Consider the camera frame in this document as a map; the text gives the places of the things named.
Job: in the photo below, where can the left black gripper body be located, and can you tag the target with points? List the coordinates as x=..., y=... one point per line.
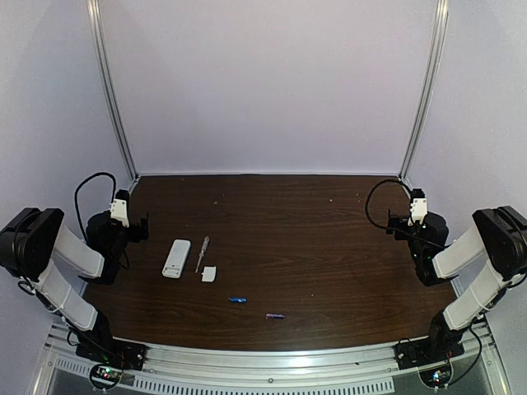
x=137, y=230

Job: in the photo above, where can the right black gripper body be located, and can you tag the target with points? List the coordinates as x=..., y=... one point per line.
x=398, y=226

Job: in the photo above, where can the white remote control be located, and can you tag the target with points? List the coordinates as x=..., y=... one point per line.
x=176, y=259

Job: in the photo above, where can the clear handle screwdriver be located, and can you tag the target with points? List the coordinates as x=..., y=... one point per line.
x=202, y=252

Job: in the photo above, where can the white battery cover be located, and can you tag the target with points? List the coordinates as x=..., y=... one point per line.
x=209, y=274

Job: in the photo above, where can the blue battery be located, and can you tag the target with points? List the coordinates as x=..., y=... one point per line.
x=237, y=300

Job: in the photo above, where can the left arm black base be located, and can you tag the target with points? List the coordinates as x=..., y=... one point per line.
x=99, y=345

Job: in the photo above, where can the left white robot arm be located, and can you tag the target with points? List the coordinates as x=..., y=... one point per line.
x=38, y=248

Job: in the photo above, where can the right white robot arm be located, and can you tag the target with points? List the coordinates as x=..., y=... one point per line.
x=497, y=235

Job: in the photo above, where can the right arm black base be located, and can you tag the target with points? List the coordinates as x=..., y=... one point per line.
x=441, y=343

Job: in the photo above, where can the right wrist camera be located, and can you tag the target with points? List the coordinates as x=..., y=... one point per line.
x=418, y=207

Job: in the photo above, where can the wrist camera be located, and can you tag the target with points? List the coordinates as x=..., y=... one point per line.
x=119, y=208
x=418, y=207

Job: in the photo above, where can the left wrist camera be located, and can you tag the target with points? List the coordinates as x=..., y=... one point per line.
x=119, y=208

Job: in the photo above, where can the front aluminium rail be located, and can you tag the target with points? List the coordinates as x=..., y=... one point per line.
x=355, y=370

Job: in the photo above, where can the right aluminium corner post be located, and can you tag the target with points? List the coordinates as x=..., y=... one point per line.
x=438, y=34

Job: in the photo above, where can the aluminium corner post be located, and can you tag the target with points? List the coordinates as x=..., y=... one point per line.
x=97, y=30
x=438, y=34

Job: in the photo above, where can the left aluminium corner post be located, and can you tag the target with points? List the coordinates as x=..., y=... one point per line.
x=97, y=30

